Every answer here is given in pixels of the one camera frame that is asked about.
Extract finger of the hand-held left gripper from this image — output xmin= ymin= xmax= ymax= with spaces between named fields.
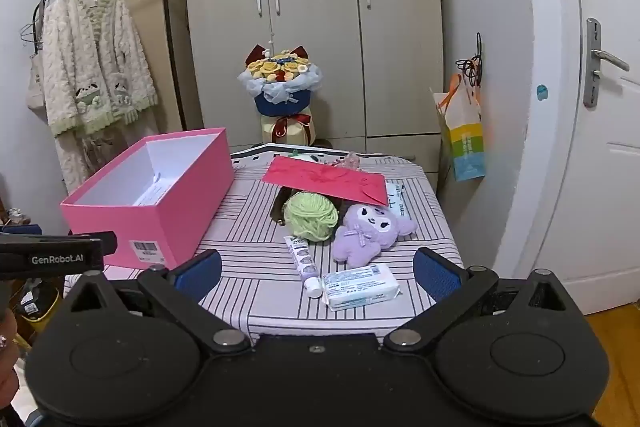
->
xmin=75 ymin=231 xmax=119 ymax=255

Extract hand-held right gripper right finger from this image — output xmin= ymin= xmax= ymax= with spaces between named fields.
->
xmin=382 ymin=247 xmax=576 ymax=355

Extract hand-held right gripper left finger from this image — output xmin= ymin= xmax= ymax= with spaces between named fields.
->
xmin=67 ymin=249 xmax=251 ymax=355

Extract pink cardboard box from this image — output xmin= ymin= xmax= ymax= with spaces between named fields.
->
xmin=60 ymin=128 xmax=235 ymax=271

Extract purple plush toy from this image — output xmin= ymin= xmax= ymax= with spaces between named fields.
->
xmin=333 ymin=202 xmax=418 ymax=269

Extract green yarn ball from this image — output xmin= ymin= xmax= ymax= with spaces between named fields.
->
xmin=284 ymin=191 xmax=341 ymax=244

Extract dark item with label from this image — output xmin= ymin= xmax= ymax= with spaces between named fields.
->
xmin=20 ymin=279 xmax=63 ymax=323

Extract small pale item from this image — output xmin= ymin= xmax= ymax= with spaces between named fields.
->
xmin=0 ymin=207 xmax=31 ymax=228

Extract striped table cloth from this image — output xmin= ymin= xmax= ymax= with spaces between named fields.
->
xmin=62 ymin=146 xmax=466 ymax=338

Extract white tissue packet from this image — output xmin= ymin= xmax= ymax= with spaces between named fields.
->
xmin=321 ymin=263 xmax=402 ymax=312

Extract white flat tube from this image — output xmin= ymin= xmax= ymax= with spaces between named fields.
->
xmin=385 ymin=182 xmax=412 ymax=220

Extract fluffy white pajama pants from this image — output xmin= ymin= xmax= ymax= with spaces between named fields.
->
xmin=52 ymin=107 xmax=156 ymax=188

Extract white purple cream tube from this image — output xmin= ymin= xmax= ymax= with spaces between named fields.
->
xmin=284 ymin=234 xmax=325 ymax=299

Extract colourful paper bag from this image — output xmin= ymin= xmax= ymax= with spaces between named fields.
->
xmin=430 ymin=74 xmax=488 ymax=182

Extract red envelope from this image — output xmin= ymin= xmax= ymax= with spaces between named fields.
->
xmin=261 ymin=156 xmax=388 ymax=206

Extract cream box with red ribbon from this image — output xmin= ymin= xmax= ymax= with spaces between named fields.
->
xmin=260 ymin=109 xmax=317 ymax=146

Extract cream tote bag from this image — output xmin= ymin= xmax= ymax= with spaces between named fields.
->
xmin=26 ymin=49 xmax=48 ymax=112

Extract fluffy white pajama jacket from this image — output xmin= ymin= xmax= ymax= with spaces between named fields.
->
xmin=39 ymin=0 xmax=160 ymax=138

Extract white door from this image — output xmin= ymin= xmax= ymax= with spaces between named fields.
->
xmin=520 ymin=0 xmax=640 ymax=315

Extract black clothes rack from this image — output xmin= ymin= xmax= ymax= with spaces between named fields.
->
xmin=31 ymin=0 xmax=188 ymax=132

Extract flower bouquet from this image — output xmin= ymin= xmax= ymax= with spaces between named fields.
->
xmin=236 ymin=43 xmax=323 ymax=118

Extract wire hangers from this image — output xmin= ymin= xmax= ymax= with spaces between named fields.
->
xmin=20 ymin=21 xmax=44 ymax=56

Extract wall hook with hair ties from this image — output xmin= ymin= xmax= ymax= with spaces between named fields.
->
xmin=455 ymin=32 xmax=485 ymax=88

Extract metal door handle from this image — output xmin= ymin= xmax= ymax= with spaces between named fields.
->
xmin=584 ymin=18 xmax=631 ymax=108

